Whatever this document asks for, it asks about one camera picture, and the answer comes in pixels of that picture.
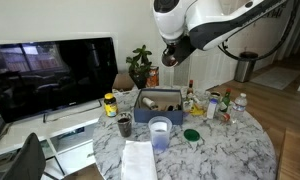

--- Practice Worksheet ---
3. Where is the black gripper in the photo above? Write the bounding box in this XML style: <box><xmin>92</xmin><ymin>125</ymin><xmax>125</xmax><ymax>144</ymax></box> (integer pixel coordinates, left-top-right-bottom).
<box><xmin>173</xmin><ymin>36</ymin><xmax>196</xmax><ymax>65</ymax></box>

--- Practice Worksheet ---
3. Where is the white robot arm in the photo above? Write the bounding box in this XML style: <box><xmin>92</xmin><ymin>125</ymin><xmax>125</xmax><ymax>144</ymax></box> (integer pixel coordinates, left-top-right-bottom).
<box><xmin>153</xmin><ymin>0</ymin><xmax>287</xmax><ymax>67</ymax></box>

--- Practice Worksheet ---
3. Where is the orange snack box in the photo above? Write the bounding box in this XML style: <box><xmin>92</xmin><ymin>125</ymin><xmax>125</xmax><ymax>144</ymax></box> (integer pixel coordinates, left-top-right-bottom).
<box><xmin>146</xmin><ymin>66</ymin><xmax>159</xmax><ymax>87</ymax></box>

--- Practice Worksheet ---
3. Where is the white tube in box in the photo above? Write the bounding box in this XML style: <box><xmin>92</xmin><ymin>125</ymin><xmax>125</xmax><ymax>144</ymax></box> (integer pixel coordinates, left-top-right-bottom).
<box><xmin>142</xmin><ymin>97</ymin><xmax>156</xmax><ymax>108</ymax></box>

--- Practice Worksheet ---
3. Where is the blue cardboard box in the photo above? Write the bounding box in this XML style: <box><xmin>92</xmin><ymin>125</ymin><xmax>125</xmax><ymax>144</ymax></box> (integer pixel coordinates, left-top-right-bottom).
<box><xmin>134</xmin><ymin>89</ymin><xmax>183</xmax><ymax>125</ymax></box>

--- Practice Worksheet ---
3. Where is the brown cardboard box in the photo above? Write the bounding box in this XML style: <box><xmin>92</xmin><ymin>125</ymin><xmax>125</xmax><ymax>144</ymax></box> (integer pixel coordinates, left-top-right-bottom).
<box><xmin>112</xmin><ymin>73</ymin><xmax>134</xmax><ymax>91</ymax></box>

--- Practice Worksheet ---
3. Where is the clear plastic cup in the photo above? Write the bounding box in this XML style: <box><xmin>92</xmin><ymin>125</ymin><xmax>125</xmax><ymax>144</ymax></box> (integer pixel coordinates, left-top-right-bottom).
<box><xmin>148</xmin><ymin>116</ymin><xmax>172</xmax><ymax>153</ymax></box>

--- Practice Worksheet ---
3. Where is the hot sauce bottle red cap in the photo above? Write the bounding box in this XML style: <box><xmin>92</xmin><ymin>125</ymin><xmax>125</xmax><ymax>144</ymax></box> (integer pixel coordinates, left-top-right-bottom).
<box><xmin>187</xmin><ymin>80</ymin><xmax>193</xmax><ymax>96</ymax></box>

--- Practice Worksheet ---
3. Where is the green potted plant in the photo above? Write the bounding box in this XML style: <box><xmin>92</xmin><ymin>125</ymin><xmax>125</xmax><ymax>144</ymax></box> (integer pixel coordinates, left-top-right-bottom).
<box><xmin>126</xmin><ymin>45</ymin><xmax>152</xmax><ymax>89</ymax></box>

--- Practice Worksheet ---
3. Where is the open tin can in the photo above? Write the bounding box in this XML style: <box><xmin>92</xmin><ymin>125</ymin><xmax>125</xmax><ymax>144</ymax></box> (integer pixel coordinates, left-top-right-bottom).
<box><xmin>210</xmin><ymin>91</ymin><xmax>221</xmax><ymax>100</ymax></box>

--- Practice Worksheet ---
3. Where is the yellow packet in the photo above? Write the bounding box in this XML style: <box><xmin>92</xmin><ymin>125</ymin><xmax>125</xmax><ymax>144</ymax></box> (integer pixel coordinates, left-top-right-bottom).
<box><xmin>190</xmin><ymin>104</ymin><xmax>205</xmax><ymax>116</ymax></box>

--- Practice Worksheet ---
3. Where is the white bottle blue cap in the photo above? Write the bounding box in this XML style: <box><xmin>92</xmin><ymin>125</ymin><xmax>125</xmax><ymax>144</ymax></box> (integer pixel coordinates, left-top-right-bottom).
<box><xmin>207</xmin><ymin>99</ymin><xmax>218</xmax><ymax>119</ymax></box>

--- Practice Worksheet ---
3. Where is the silver trash can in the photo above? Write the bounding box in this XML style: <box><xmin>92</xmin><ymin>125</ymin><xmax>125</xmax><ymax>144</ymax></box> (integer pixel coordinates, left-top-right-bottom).
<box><xmin>234</xmin><ymin>51</ymin><xmax>258</xmax><ymax>83</ymax></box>

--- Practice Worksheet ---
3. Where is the green glass bottle red cap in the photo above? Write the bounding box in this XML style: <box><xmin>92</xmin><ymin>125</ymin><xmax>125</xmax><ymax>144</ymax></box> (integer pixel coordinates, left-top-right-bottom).
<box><xmin>219</xmin><ymin>88</ymin><xmax>231</xmax><ymax>112</ymax></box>

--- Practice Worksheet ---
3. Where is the clear water bottle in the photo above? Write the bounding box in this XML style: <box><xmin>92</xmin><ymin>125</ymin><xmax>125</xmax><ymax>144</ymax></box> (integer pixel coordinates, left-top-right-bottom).
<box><xmin>231</xmin><ymin>93</ymin><xmax>247</xmax><ymax>123</ymax></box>

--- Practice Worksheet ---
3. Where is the green round lid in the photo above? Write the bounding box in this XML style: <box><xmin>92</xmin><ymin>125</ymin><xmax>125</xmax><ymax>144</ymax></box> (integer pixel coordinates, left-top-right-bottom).
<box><xmin>184</xmin><ymin>129</ymin><xmax>200</xmax><ymax>141</ymax></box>

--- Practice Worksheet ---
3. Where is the yellow lid vitamin bottle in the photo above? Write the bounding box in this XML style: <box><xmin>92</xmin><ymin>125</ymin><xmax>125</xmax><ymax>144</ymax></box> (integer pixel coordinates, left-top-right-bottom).
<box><xmin>104</xmin><ymin>93</ymin><xmax>118</xmax><ymax>117</ymax></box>

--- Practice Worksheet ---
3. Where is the white folded paper napkin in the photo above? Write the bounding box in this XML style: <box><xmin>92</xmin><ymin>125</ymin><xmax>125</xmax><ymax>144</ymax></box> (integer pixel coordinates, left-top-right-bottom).
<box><xmin>121</xmin><ymin>141</ymin><xmax>157</xmax><ymax>180</ymax></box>

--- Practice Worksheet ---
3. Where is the white tv stand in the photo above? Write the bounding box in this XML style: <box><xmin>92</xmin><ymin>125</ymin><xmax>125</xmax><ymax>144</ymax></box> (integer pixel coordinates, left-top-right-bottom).
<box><xmin>0</xmin><ymin>100</ymin><xmax>104</xmax><ymax>179</ymax></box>

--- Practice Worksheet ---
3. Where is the flat screen television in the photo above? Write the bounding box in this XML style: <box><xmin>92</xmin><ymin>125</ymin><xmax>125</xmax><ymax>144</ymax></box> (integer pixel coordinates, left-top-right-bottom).
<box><xmin>0</xmin><ymin>37</ymin><xmax>118</xmax><ymax>123</ymax></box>

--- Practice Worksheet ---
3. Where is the black chair back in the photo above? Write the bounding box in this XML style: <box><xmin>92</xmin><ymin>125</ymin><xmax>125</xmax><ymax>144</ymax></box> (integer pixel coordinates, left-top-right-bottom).
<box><xmin>0</xmin><ymin>133</ymin><xmax>46</xmax><ymax>180</ymax></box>

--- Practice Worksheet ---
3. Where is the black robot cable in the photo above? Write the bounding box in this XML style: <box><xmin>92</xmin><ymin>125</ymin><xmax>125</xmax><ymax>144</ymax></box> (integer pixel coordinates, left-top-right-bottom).
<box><xmin>218</xmin><ymin>0</ymin><xmax>300</xmax><ymax>62</ymax></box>

